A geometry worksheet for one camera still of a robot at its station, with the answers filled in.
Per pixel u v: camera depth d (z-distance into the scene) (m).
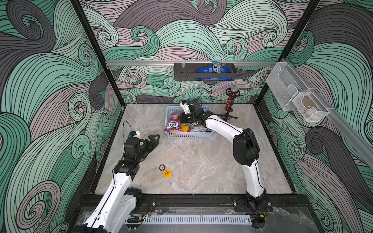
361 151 0.50
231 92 0.96
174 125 0.90
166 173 0.84
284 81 0.78
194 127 0.97
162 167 0.86
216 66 0.90
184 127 0.98
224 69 0.92
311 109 0.63
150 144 0.70
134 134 0.73
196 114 0.74
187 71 0.95
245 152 0.57
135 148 0.60
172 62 0.93
